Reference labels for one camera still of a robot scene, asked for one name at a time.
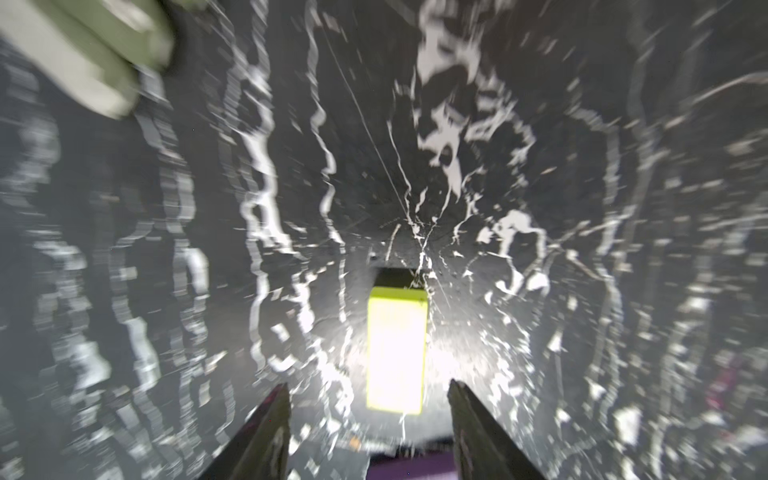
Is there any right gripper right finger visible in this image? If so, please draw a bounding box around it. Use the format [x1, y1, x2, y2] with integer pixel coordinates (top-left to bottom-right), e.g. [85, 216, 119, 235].
[447, 380, 545, 480]

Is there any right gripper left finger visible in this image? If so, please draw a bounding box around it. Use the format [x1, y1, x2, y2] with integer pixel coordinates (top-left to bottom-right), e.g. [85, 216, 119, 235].
[199, 383, 291, 480]

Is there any purple block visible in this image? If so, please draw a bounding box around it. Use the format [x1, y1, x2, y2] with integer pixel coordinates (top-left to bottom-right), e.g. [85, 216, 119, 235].
[365, 452, 459, 480]

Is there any green block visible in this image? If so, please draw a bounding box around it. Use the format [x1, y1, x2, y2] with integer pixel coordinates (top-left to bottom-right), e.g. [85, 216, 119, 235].
[366, 268, 429, 415]

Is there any beige work glove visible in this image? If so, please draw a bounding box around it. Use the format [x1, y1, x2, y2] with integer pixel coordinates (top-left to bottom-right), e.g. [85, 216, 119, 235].
[1, 0, 176, 119]

